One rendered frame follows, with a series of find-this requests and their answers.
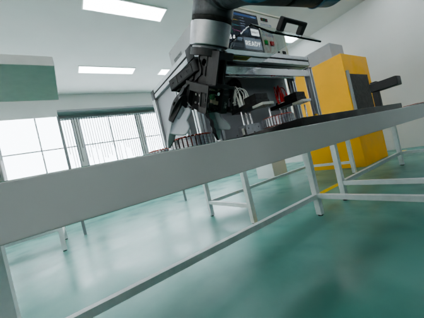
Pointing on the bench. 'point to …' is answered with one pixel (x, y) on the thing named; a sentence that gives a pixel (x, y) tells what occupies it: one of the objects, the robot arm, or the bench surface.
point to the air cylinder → (249, 129)
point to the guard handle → (291, 23)
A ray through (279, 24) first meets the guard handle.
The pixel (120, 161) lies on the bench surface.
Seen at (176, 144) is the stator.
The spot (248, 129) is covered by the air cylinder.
